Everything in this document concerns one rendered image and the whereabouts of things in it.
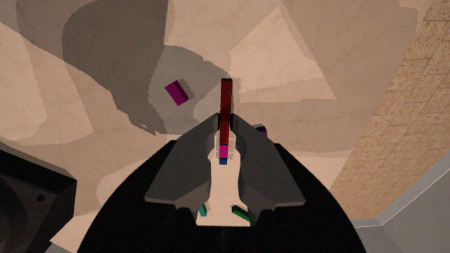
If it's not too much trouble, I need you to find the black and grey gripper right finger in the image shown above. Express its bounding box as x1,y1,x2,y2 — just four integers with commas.
230,113,366,253

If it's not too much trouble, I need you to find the green rod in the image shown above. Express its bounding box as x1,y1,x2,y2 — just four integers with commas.
231,205,250,222

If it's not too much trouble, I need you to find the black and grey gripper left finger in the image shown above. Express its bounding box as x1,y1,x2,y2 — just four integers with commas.
77,112,221,253

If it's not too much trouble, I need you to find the purple rod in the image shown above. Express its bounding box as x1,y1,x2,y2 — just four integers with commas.
256,126,267,137

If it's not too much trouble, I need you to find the dark red rod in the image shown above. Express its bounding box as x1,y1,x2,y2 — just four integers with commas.
219,78,233,144

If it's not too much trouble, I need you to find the turquoise rod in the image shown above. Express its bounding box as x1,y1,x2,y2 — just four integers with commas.
198,203,207,216

